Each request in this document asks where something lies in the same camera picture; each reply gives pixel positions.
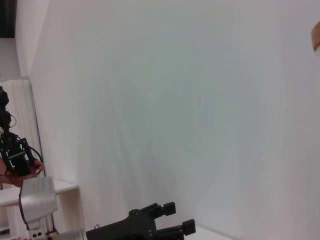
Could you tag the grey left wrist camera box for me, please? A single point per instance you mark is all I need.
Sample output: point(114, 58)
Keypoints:
point(37, 200)

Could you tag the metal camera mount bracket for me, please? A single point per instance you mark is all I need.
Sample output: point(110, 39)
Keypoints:
point(97, 226)

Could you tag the black wall panel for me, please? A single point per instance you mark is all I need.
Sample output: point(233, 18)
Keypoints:
point(7, 17)

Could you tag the round wooden jar lid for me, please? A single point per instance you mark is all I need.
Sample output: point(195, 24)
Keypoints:
point(316, 35)

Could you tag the black handheld teleoperation device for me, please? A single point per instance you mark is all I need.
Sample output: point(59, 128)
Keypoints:
point(20, 165)

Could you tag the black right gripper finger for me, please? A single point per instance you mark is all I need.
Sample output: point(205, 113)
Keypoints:
point(188, 227)
point(168, 208)

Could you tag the white side table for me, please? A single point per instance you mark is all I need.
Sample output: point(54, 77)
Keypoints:
point(67, 200)

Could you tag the white curtain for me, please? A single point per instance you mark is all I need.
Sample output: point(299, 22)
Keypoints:
point(20, 112)

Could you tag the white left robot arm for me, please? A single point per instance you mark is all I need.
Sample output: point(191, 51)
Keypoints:
point(37, 228)

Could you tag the person's hand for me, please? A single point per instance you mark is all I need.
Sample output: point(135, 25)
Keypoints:
point(15, 181)

